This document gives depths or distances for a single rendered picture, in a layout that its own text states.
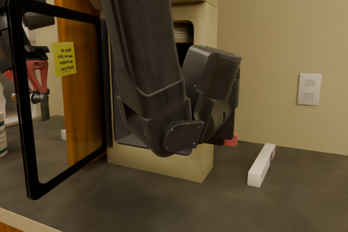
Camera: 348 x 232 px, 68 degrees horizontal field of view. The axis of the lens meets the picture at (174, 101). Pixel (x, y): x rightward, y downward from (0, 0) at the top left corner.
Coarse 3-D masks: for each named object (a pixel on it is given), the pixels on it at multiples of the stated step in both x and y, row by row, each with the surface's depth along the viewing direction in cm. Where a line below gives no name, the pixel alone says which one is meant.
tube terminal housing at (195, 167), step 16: (208, 0) 63; (176, 16) 65; (192, 16) 64; (208, 16) 64; (208, 32) 65; (112, 112) 79; (112, 128) 80; (208, 144) 73; (112, 160) 82; (128, 160) 80; (144, 160) 77; (160, 160) 75; (176, 160) 72; (192, 160) 70; (208, 160) 75; (176, 176) 73; (192, 176) 71
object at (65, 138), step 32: (32, 32) 50; (64, 32) 59; (96, 32) 72; (32, 64) 50; (64, 64) 60; (96, 64) 73; (32, 96) 51; (64, 96) 60; (96, 96) 73; (64, 128) 61; (96, 128) 74; (64, 160) 61
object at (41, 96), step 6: (36, 96) 52; (42, 96) 51; (36, 102) 52; (42, 102) 51; (48, 102) 53; (42, 108) 52; (48, 108) 53; (42, 114) 52; (48, 114) 53; (42, 120) 52
